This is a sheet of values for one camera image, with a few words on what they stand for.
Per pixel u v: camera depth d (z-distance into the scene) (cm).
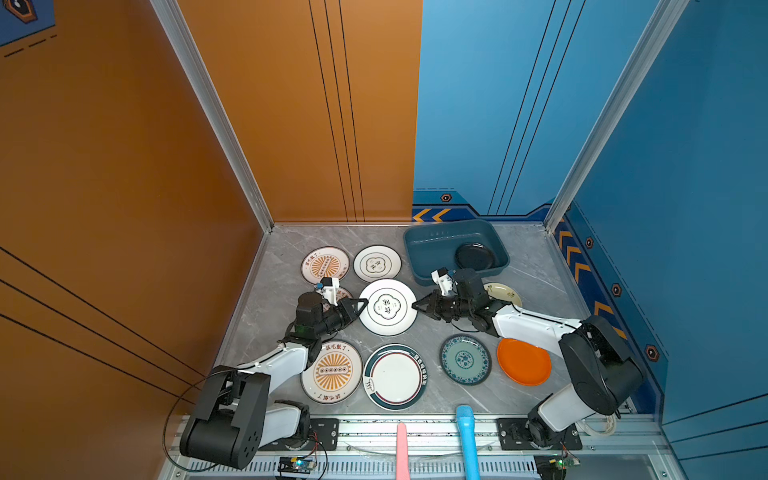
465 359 85
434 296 83
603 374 45
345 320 76
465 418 73
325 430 74
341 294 99
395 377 83
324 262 109
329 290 81
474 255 110
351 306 77
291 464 71
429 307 79
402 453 71
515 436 72
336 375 83
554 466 71
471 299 69
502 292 99
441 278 83
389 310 84
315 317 69
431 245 114
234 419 42
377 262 108
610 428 74
